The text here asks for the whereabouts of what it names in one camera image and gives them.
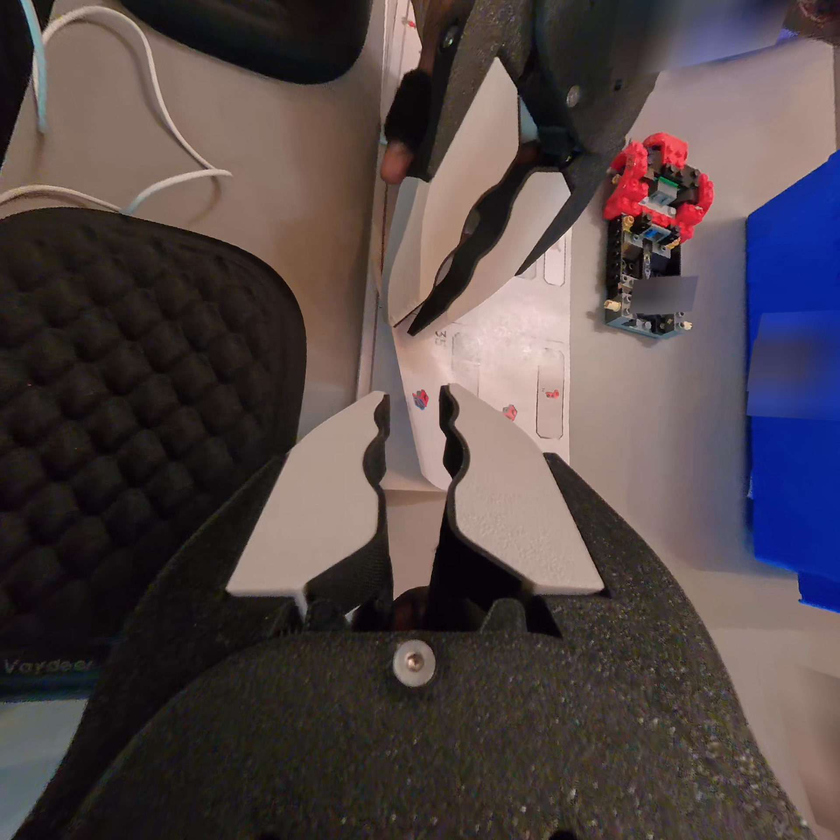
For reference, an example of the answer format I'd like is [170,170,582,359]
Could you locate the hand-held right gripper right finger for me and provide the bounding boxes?
[430,384,605,598]

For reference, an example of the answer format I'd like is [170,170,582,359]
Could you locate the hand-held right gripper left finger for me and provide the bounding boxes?
[226,392,393,618]

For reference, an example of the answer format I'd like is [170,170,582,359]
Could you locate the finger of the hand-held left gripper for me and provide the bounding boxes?
[381,58,524,328]
[408,147,573,337]

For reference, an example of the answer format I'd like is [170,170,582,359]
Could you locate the white lego instruction booklet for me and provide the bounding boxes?
[357,0,572,493]

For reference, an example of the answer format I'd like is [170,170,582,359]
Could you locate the red and black lego car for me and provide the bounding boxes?
[604,131,716,341]

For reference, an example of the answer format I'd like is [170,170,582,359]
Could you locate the person's left hand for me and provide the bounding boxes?
[381,0,463,186]

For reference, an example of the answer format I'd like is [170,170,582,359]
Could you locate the black quilted wrist rest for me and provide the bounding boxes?
[0,209,308,697]
[118,0,368,85]

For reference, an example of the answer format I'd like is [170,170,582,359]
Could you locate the blue plastic bin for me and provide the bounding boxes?
[745,150,840,614]

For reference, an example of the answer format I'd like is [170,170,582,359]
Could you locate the person's black clothing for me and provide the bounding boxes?
[0,0,56,168]

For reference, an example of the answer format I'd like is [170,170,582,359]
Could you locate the white cable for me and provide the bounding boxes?
[0,5,234,204]

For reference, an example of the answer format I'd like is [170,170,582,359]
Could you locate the light blue cable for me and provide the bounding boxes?
[18,0,50,135]

